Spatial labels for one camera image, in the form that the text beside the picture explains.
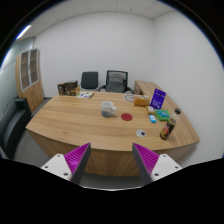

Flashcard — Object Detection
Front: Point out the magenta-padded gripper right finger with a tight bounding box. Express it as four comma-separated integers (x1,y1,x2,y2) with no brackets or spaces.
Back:
132,142,183,184

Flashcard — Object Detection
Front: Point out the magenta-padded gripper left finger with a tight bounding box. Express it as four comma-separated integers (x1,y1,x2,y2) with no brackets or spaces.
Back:
40,142,92,185

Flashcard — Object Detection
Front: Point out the clear bottle with black cap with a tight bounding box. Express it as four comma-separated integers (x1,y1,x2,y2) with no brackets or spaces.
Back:
159,107,182,141

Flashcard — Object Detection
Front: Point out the flat round red coaster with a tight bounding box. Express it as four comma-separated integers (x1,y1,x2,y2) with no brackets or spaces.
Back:
120,112,134,122

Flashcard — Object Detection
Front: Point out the orange-brown box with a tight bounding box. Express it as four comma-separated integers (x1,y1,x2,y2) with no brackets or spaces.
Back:
133,95,151,108

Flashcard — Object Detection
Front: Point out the white and grey mug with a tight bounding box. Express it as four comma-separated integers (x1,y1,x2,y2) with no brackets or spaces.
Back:
100,100,118,118

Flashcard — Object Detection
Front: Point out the purple standing card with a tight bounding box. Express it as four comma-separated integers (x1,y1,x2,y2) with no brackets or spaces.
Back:
149,87,167,110

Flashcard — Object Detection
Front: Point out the green and white leaflet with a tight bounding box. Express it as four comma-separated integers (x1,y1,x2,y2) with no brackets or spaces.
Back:
75,91,95,99

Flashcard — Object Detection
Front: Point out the tan cardboard box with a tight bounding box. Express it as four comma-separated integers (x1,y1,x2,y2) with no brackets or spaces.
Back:
69,86,81,97

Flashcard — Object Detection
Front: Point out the black sofa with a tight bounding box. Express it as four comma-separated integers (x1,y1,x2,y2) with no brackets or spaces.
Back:
0,96,33,160

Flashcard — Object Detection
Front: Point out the wooden side desk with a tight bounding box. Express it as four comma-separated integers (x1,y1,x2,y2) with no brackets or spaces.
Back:
133,79,164,98

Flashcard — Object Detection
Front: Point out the dark brown box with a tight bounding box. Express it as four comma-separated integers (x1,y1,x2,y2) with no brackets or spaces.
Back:
57,80,79,96

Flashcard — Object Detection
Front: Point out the black office chair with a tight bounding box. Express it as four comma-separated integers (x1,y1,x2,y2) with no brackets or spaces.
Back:
79,71,100,92

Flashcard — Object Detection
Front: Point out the wooden cabinet with glass doors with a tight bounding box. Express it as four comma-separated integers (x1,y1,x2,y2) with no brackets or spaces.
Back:
14,48,45,114

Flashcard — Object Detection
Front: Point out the grey mesh-back office chair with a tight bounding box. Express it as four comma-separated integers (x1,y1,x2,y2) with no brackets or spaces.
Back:
99,69,134,94

